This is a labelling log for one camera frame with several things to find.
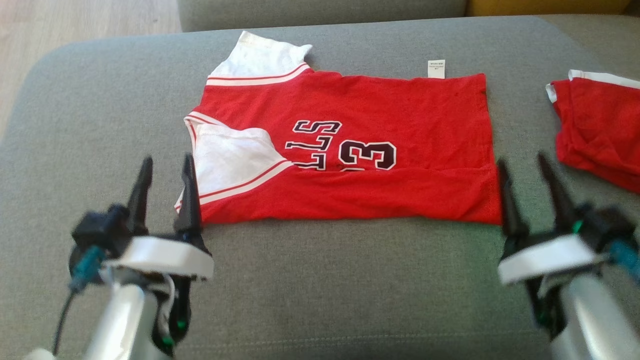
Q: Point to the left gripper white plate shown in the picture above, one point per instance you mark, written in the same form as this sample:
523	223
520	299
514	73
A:
165	257

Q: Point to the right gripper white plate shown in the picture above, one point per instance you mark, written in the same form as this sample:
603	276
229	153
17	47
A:
550	257

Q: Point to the red shorts with white stripes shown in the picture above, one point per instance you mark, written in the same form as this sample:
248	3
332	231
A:
600	130

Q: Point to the red jersey with white sleeves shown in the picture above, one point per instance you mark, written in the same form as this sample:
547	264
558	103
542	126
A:
400	115

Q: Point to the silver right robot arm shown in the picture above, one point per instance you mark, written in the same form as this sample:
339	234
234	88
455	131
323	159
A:
595	325

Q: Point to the large grey sofa seat cushion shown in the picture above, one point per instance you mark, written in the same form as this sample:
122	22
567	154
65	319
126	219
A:
325	280

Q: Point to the yellow sofa cushion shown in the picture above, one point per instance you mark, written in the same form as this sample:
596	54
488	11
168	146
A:
545	6

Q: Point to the grey sofa back cushion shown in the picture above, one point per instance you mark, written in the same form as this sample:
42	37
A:
634	6
320	12

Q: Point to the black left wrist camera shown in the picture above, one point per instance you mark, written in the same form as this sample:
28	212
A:
100	227

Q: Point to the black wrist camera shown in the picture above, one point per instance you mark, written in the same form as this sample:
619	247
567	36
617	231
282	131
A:
100	227
607	225

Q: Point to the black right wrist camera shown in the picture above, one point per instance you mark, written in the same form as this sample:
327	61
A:
607	225

